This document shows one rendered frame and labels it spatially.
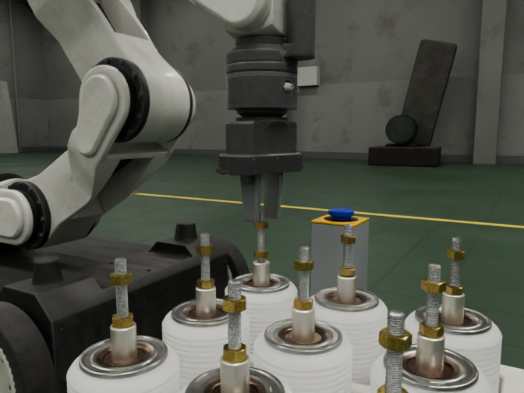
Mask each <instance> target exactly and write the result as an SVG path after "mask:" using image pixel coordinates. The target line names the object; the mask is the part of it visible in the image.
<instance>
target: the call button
mask: <svg viewBox="0 0 524 393"><path fill-rule="evenodd" d="M328 214H329V215H330V216H331V219H333V220H339V221H346V220H351V219H352V216H353V215H354V210H353V209H351V208H345V207H334V208H330V209H329V210H328Z"/></svg>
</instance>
